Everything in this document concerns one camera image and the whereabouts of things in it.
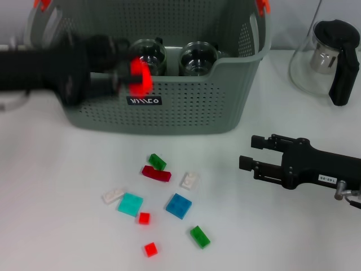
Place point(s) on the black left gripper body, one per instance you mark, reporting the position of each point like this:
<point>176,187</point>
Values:
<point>42,70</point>

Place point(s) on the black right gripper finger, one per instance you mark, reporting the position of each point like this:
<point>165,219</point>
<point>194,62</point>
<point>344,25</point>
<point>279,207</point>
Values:
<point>246,163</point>
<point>259,141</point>

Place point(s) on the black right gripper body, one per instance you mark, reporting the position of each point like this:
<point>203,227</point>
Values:
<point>324,168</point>

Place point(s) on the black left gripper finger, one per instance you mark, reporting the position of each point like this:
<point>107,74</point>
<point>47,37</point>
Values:
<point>110,57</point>
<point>112,80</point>

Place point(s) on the large bright red toy brick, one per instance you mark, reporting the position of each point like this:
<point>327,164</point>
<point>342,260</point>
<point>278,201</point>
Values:
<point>139,67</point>

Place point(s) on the glass teacup with black base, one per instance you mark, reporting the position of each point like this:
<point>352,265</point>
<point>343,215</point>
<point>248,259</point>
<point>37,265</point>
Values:
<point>148,48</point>
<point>197,62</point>

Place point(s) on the white toy brick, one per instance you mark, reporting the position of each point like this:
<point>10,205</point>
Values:
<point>112,195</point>
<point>188,180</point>

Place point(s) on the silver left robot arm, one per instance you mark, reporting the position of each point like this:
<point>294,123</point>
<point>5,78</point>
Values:
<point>14,105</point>

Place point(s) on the grey-green perforated storage bin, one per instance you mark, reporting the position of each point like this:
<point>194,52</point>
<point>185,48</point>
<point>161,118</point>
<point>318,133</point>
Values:
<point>183,107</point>

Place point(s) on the black clay teapot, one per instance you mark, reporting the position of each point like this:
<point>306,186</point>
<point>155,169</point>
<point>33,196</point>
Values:
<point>101,42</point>

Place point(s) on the blue toy brick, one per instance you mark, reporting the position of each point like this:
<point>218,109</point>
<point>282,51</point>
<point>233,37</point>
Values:
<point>177,206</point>

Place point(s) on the green toy brick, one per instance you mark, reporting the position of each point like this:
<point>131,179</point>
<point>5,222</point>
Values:
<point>200,237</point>
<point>157,161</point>

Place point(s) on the dark red toy brick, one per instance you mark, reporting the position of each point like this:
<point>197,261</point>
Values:
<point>155,174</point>

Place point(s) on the small red toy brick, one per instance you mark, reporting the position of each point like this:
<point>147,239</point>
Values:
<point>144,218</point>
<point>151,249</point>

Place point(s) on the teal toy brick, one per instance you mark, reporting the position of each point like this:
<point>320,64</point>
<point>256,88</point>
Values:
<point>129,204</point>

